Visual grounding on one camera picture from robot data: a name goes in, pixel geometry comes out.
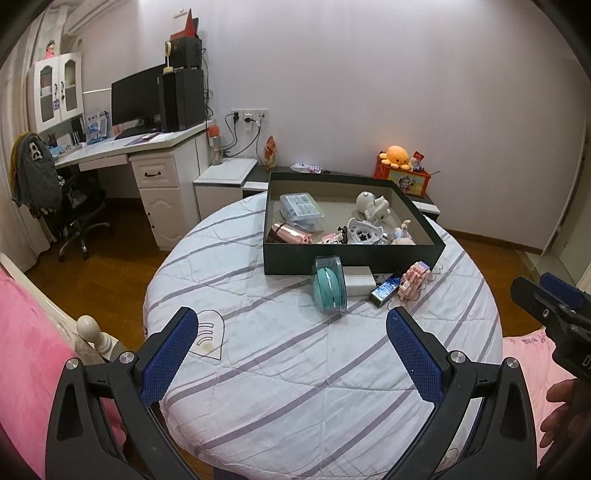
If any pink block toy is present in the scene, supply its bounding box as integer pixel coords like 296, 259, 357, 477
398, 261, 431, 302

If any pig figurine blue dress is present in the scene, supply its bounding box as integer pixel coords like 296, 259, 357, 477
389, 220, 415, 245

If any blue gold rectangular box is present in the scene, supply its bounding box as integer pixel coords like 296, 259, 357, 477
369, 274, 401, 308

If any teal brush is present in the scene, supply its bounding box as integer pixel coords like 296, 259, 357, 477
311, 256, 348, 314

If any right hand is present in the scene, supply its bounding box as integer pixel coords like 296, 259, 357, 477
539, 379, 584, 448

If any pink blanket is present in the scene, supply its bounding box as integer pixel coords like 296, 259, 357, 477
1, 272, 103, 478

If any red toy storage box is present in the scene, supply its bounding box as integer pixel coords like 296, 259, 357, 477
373, 152, 432, 198

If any white power adapter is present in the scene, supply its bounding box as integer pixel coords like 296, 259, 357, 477
342, 266, 377, 297

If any dark green cardboard box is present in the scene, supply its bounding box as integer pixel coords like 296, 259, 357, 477
263, 172, 445, 275

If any white elephant figurine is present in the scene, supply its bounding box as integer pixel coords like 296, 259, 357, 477
356, 191, 392, 224

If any black office chair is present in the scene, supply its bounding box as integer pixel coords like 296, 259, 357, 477
10, 132, 112, 263

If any white paw print dish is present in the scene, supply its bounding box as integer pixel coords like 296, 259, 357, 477
346, 218, 384, 245

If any orange octopus plush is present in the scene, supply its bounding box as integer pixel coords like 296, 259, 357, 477
379, 145, 411, 171

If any pink pixel pig toy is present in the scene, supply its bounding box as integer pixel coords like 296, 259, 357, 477
318, 228, 348, 245

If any clear plastic parts box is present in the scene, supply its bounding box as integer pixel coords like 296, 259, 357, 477
280, 192, 325, 233

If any white desk with drawers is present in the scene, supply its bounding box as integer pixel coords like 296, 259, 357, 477
55, 121, 211, 251

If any white bedside cabinet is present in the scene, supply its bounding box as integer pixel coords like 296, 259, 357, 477
193, 158, 257, 220

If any orange cap water bottle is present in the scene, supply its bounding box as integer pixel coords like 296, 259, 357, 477
207, 124, 223, 165

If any black computer monitor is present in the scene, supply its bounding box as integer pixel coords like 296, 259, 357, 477
111, 64, 164, 128

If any white glass door cabinet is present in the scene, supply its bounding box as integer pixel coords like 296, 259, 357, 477
27, 53, 84, 133

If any black computer tower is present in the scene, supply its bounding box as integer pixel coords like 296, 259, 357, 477
158, 68, 206, 132

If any black speaker on tower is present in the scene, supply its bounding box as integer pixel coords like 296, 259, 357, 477
168, 36, 202, 69

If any white air conditioner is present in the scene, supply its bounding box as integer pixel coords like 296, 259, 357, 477
64, 0, 123, 36

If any white wall power strip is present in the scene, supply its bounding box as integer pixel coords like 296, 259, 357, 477
230, 108, 270, 124

